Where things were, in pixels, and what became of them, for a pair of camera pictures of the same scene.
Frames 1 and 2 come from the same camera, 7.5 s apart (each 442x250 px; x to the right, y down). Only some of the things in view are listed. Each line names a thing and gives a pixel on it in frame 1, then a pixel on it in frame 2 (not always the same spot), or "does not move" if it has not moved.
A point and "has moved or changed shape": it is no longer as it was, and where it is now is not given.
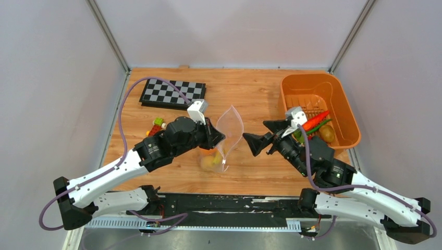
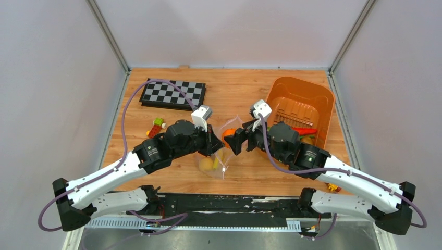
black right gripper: (257, 142) to (241, 135)
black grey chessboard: (158, 94) does not move
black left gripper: (212, 136) does not move
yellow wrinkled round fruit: (207, 162) does not move
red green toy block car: (158, 125) does not move
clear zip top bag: (229, 124) has moved or changed shape
